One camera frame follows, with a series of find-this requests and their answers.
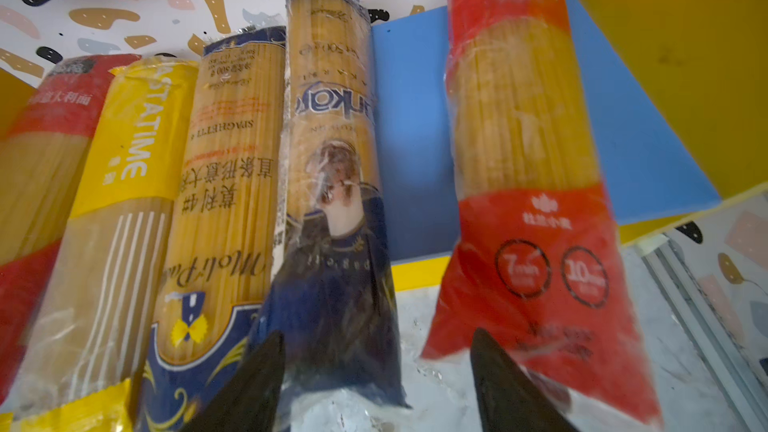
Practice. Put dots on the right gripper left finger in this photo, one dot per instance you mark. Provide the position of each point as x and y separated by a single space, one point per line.
249 401

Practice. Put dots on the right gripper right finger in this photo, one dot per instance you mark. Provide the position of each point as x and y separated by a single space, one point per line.
507 399

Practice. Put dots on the blue gold spaghetti bag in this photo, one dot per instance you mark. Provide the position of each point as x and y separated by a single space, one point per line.
216 272
331 294

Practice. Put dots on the red spaghetti bag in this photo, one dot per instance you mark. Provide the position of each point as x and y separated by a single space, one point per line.
42 160
537 263

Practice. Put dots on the yellow shelf with coloured boards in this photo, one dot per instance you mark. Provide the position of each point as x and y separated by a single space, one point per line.
676 98

